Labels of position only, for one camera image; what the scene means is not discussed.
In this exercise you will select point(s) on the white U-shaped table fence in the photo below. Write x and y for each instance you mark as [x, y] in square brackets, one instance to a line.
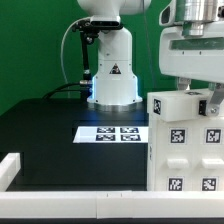
[102, 204]

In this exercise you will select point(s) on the white cabinet door panel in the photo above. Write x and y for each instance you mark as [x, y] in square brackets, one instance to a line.
[211, 155]

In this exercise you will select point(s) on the black camera on stand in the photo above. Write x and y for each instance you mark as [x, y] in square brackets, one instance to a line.
[89, 29]

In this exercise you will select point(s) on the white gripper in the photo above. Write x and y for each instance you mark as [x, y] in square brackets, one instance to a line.
[200, 58]

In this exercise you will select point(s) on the white marker sheet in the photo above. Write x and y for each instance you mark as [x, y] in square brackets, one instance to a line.
[111, 134]

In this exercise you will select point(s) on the white cabinet block with markers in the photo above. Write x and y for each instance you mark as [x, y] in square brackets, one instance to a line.
[178, 105]

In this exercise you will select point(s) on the white panel with knob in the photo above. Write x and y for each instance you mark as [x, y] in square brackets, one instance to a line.
[174, 154]

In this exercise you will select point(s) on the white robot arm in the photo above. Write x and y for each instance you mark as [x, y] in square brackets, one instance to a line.
[115, 85]

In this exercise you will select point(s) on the white cabinet body box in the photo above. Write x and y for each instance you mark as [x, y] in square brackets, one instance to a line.
[152, 161]

